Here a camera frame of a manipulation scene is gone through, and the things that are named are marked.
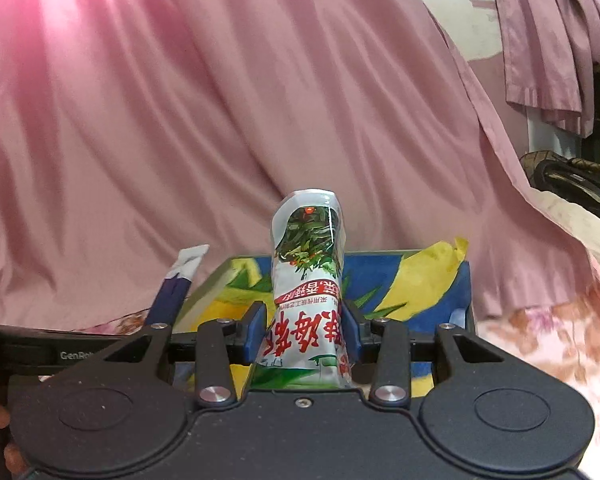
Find white green seaweed snack bag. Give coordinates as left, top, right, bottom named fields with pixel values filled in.
left=250, top=188, right=351, bottom=390

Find floral pink bedspread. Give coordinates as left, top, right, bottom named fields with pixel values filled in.
left=74, top=188, right=600, bottom=480

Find grey tray with colourful lining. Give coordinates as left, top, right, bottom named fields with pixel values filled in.
left=172, top=236, right=477, bottom=399

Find pink hanging curtain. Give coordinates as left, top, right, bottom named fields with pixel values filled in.
left=495, top=0, right=600, bottom=138

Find pink satin cover cloth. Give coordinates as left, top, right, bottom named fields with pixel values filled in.
left=0, top=0, right=593, bottom=330

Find person left hand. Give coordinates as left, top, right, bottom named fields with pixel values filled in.
left=0, top=391, right=29, bottom=478

